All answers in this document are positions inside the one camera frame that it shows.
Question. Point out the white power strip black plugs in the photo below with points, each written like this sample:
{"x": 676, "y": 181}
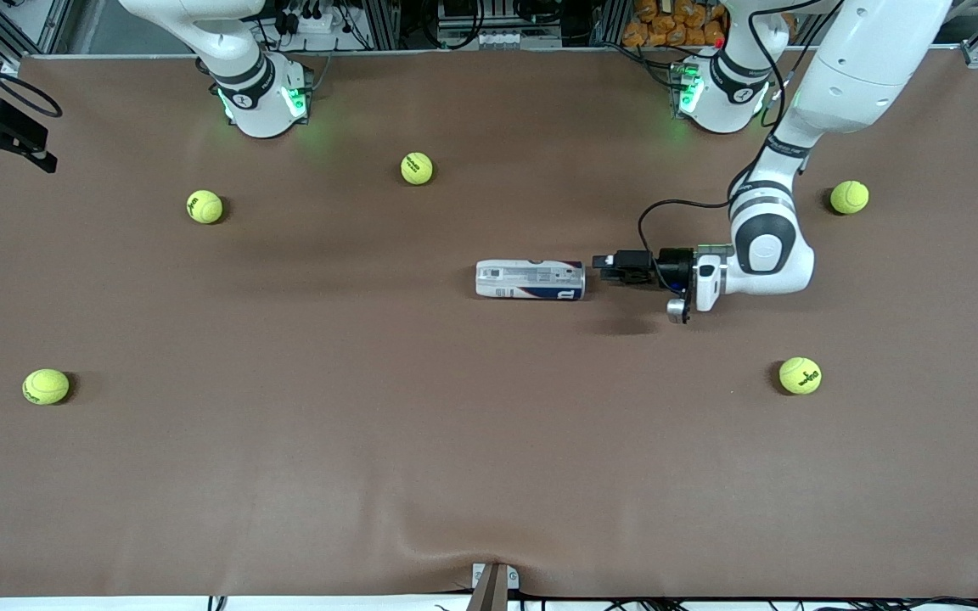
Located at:
{"x": 311, "y": 21}

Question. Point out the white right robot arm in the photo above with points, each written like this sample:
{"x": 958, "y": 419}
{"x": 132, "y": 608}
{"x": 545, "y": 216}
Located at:
{"x": 255, "y": 93}

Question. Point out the brown table mat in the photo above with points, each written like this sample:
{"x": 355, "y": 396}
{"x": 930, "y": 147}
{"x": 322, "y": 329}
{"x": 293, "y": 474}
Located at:
{"x": 455, "y": 467}

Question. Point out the orange fruit pile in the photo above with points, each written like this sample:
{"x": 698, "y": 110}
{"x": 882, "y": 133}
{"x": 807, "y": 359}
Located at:
{"x": 676, "y": 25}

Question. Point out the metal table clamp bracket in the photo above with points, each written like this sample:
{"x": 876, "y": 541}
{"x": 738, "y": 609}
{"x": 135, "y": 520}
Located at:
{"x": 493, "y": 585}

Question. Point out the yellow tennis ball Wilson print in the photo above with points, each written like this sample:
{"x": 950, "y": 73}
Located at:
{"x": 205, "y": 206}

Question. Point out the white blue tennis ball can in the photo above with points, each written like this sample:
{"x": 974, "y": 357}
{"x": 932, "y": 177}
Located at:
{"x": 531, "y": 280}

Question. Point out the yellow tennis ball Head print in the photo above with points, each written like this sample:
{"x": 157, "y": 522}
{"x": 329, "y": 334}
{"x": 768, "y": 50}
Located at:
{"x": 417, "y": 168}

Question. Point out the yellow tennis ball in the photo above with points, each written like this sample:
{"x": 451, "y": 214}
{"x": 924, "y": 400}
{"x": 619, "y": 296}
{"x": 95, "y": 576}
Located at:
{"x": 849, "y": 197}
{"x": 800, "y": 375}
{"x": 46, "y": 386}

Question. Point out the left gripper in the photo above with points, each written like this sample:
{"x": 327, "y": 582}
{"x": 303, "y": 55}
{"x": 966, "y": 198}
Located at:
{"x": 670, "y": 265}

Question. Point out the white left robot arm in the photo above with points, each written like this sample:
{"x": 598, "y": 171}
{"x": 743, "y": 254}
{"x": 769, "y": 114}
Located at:
{"x": 769, "y": 255}

